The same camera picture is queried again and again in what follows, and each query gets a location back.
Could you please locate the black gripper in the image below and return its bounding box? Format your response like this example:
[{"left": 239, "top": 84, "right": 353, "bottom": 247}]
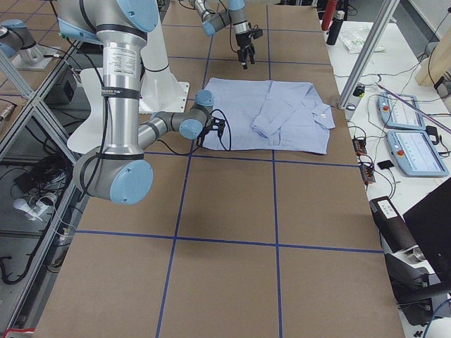
[
  {"left": 196, "top": 125, "right": 212, "bottom": 146},
  {"left": 235, "top": 30, "right": 255, "bottom": 69}
]

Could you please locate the blue striped button shirt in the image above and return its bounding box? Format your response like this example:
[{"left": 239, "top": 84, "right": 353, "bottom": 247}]
[{"left": 204, "top": 77, "right": 335, "bottom": 154}]

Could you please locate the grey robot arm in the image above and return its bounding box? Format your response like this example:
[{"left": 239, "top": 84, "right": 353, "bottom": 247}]
[
  {"left": 188, "top": 1, "right": 263, "bottom": 70},
  {"left": 58, "top": 1, "right": 214, "bottom": 204}
]

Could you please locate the red bottle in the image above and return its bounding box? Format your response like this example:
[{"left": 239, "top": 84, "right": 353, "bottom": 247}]
[{"left": 321, "top": 0, "right": 338, "bottom": 32}]

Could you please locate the black water bottle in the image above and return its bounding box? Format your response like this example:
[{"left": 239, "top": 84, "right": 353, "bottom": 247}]
[{"left": 326, "top": 11, "right": 345, "bottom": 45}]

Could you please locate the upper blue teach pendant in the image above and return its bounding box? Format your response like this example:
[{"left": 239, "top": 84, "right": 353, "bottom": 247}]
[{"left": 377, "top": 92, "right": 426, "bottom": 130}]

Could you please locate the blue teach pendant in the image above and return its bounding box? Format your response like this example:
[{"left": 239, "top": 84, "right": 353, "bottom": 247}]
[
  {"left": 377, "top": 92, "right": 426, "bottom": 130},
  {"left": 387, "top": 130, "right": 449, "bottom": 177}
]

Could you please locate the lower blue teach pendant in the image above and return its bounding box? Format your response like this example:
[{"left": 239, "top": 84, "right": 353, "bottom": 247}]
[{"left": 387, "top": 130, "right": 449, "bottom": 177}]

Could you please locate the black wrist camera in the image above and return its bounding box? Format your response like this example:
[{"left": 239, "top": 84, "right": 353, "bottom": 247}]
[
  {"left": 209, "top": 117, "right": 226, "bottom": 137},
  {"left": 249, "top": 27, "right": 263, "bottom": 39}
]

